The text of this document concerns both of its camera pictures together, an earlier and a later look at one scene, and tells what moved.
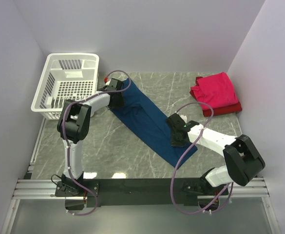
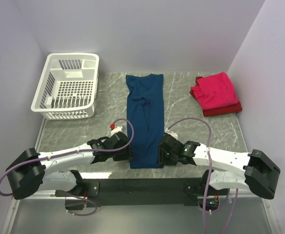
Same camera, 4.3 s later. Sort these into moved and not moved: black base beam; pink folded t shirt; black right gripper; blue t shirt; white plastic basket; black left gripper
Moved: black right gripper; black left gripper; blue t shirt
Not moved: pink folded t shirt; black base beam; white plastic basket
